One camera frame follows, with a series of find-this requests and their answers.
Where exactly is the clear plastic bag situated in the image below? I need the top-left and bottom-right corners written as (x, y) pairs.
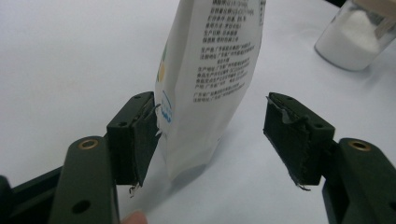
top-left (154, 0), bottom-right (267, 182)

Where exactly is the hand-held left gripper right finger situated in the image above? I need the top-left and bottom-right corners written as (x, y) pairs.
top-left (262, 91), bottom-right (336, 191)

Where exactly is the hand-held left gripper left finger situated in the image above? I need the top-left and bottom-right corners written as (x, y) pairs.
top-left (106, 91), bottom-right (163, 188)

